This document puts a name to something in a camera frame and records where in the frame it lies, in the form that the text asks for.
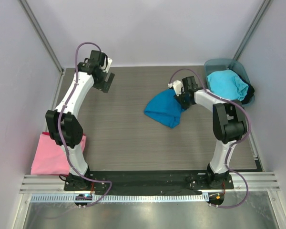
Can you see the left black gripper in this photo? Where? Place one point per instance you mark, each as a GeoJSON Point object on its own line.
{"type": "Point", "coordinates": [104, 86]}

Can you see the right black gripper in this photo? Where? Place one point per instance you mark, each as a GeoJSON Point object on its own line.
{"type": "Point", "coordinates": [183, 100]}

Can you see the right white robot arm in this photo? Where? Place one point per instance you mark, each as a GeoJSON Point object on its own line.
{"type": "Point", "coordinates": [229, 125]}

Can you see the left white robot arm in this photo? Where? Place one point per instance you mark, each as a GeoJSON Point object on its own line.
{"type": "Point", "coordinates": [62, 123]}

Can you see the blue translucent plastic bin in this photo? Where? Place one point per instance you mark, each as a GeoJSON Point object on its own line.
{"type": "Point", "coordinates": [221, 64]}

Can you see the light blue t shirt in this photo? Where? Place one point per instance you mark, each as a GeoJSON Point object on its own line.
{"type": "Point", "coordinates": [228, 85]}

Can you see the black t shirt in bin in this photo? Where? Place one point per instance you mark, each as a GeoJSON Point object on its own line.
{"type": "Point", "coordinates": [249, 91]}

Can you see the pink folded t shirt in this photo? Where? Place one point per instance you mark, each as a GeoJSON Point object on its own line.
{"type": "Point", "coordinates": [49, 158]}

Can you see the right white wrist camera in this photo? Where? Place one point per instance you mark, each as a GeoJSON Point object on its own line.
{"type": "Point", "coordinates": [177, 86]}

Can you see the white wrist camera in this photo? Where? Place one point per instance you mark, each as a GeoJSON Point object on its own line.
{"type": "Point", "coordinates": [107, 64]}
{"type": "Point", "coordinates": [177, 86]}

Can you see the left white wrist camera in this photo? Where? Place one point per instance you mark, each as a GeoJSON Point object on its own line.
{"type": "Point", "coordinates": [107, 64]}

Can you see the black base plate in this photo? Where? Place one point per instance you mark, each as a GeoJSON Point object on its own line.
{"type": "Point", "coordinates": [150, 182]}

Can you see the slotted white cable duct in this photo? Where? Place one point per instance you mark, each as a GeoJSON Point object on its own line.
{"type": "Point", "coordinates": [85, 198]}

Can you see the left aluminium corner post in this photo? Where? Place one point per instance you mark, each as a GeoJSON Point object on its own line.
{"type": "Point", "coordinates": [40, 33]}

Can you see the aluminium corner post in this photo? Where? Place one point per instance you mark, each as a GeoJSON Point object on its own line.
{"type": "Point", "coordinates": [40, 33]}
{"type": "Point", "coordinates": [262, 10]}

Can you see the aluminium front rail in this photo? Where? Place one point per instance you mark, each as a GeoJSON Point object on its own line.
{"type": "Point", "coordinates": [257, 181]}

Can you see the right aluminium corner post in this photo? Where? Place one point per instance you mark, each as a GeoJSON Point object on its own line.
{"type": "Point", "coordinates": [262, 10]}

